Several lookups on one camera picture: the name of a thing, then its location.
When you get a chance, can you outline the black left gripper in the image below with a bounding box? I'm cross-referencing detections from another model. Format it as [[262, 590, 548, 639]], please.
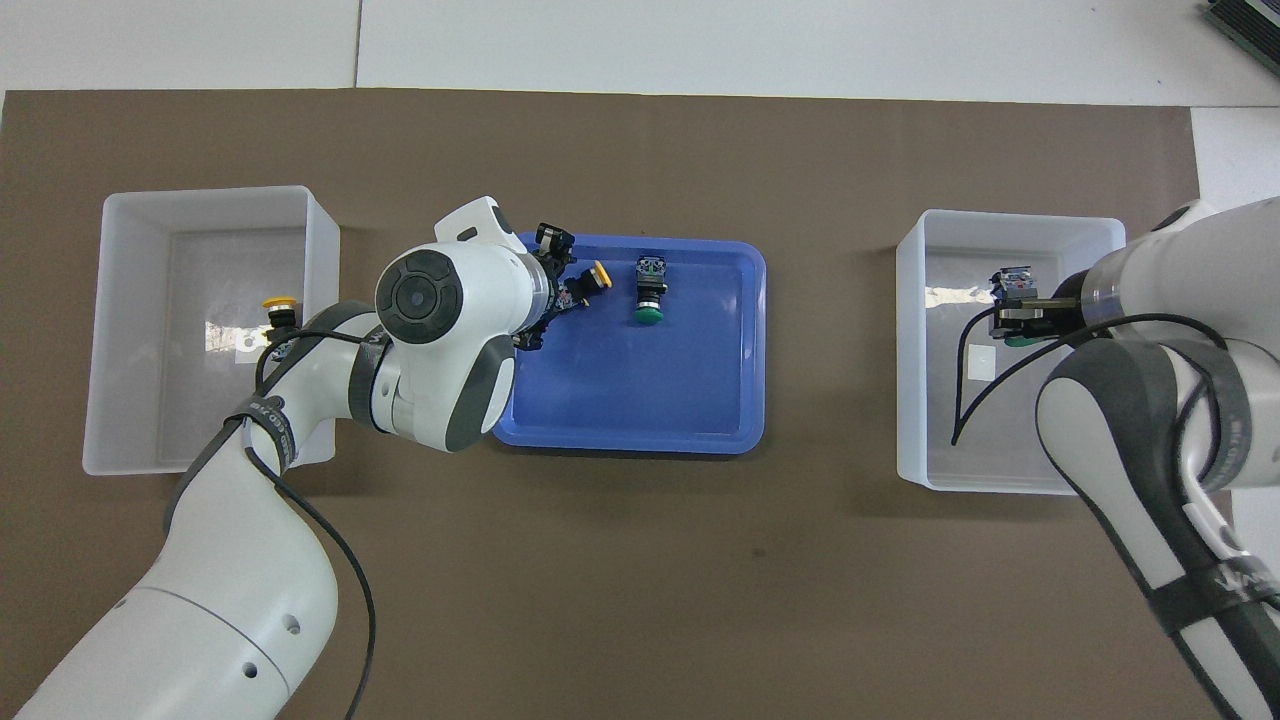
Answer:
[[514, 222, 577, 351]]

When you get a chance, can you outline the green push button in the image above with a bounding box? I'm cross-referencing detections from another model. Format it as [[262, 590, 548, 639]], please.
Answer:
[[632, 256, 669, 328], [990, 265, 1043, 349]]

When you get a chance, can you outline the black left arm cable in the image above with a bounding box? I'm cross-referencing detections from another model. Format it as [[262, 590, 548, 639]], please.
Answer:
[[240, 330, 391, 720]]

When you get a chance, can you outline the yellow push button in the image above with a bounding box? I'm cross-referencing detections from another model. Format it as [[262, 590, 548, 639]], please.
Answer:
[[260, 295, 303, 351], [560, 260, 614, 311]]

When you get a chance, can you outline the brown table mat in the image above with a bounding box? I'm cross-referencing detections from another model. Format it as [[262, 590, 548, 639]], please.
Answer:
[[0, 88, 1266, 720]]

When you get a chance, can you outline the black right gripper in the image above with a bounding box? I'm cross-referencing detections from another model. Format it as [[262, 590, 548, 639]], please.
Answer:
[[993, 270, 1096, 339]]

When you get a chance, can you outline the translucent white plastic box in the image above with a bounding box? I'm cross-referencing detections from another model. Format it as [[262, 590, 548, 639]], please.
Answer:
[[895, 209, 1141, 496], [82, 185, 341, 477]]

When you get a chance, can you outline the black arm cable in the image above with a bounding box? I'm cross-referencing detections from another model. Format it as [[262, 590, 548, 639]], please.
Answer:
[[240, 330, 391, 720], [950, 296, 1231, 447]]

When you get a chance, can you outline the blue plastic tray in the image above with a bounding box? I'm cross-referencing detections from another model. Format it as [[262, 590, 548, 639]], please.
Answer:
[[492, 233, 768, 456]]

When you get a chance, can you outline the dark ribbed device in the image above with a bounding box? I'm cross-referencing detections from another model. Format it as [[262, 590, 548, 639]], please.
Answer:
[[1205, 0, 1280, 51]]

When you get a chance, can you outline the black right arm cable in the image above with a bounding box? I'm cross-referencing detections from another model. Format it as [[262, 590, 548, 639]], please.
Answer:
[[950, 296, 1231, 447]]

